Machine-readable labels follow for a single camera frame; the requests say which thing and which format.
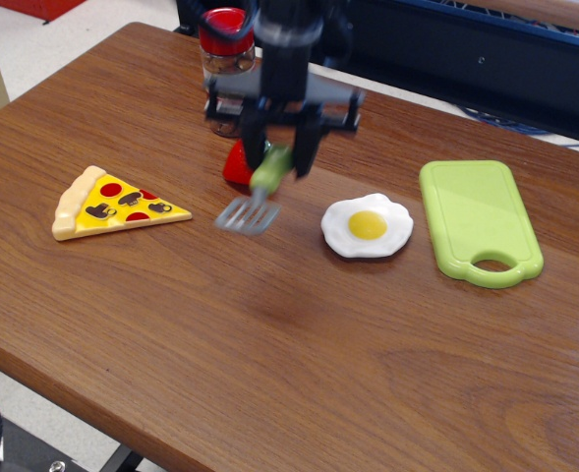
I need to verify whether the green handled grey spatula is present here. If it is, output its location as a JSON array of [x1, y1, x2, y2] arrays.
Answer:
[[214, 145, 293, 236]]

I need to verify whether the toy strawberry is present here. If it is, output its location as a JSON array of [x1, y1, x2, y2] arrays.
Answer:
[[222, 139, 254, 186]]

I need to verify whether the toy pizza slice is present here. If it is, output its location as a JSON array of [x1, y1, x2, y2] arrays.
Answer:
[[52, 165, 193, 241]]

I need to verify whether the red box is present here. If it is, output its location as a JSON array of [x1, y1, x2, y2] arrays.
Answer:
[[0, 0, 85, 22]]

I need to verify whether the red capped spice jar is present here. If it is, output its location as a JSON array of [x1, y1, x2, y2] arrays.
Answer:
[[199, 7, 256, 138]]

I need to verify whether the black metal frame rail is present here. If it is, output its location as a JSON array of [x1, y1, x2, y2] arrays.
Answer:
[[174, 0, 579, 148]]

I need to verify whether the black base bracket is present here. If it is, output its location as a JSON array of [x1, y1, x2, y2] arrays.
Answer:
[[0, 390, 145, 472]]

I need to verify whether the green plastic cutting board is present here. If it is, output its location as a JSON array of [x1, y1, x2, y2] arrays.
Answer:
[[419, 160, 544, 289]]

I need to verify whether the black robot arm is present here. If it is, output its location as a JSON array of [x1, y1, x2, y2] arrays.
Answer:
[[184, 1, 365, 177]]

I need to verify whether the toy fried egg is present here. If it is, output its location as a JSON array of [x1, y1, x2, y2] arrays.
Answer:
[[320, 193, 414, 259]]

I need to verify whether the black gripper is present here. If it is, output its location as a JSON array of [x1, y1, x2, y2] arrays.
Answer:
[[205, 9, 364, 178]]

